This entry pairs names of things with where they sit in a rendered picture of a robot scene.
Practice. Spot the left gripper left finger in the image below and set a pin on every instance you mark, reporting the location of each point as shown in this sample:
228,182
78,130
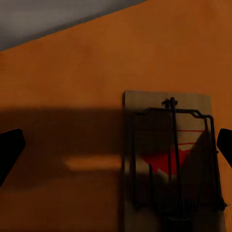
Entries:
12,144

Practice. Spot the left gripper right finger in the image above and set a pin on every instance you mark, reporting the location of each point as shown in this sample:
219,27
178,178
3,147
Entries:
224,143

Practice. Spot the cabinet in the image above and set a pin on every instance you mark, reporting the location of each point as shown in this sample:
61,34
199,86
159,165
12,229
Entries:
65,91

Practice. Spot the mousetrap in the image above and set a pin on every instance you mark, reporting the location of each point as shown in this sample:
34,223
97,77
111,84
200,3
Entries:
171,180

